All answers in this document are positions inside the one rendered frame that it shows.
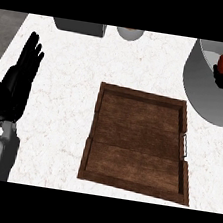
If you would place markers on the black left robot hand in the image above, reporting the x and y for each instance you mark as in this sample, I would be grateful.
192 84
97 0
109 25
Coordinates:
18 86

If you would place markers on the grey metal pot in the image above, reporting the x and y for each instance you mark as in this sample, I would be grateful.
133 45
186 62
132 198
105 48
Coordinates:
198 86

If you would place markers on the brown wooden tray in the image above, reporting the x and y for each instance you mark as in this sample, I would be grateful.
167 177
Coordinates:
137 141

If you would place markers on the dark grey appliance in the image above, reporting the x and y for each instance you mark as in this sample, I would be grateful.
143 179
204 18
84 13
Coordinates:
79 26

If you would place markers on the grey round cup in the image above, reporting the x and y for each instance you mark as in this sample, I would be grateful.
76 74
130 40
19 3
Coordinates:
129 34

